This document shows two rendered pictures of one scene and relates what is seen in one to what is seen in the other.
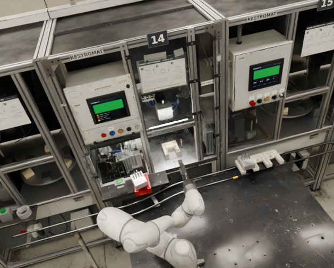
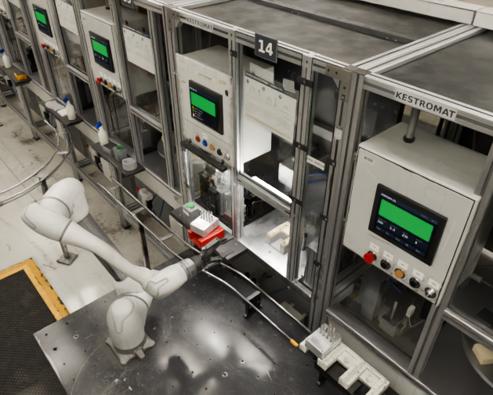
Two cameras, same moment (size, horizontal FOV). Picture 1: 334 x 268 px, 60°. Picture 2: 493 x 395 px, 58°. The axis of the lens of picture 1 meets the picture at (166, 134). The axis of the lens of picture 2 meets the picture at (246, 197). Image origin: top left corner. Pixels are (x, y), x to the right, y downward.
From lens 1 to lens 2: 1.58 m
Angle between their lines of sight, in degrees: 44
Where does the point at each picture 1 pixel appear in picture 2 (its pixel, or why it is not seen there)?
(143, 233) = (40, 215)
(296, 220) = not seen: outside the picture
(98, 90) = (201, 76)
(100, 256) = not seen: hidden behind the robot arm
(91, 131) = (190, 124)
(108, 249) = not seen: hidden behind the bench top
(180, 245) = (121, 304)
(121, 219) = (55, 191)
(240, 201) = (269, 376)
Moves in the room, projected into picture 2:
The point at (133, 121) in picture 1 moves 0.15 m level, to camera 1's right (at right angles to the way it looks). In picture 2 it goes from (224, 145) to (241, 159)
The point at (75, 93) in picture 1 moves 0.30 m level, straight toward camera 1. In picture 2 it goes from (183, 65) to (135, 84)
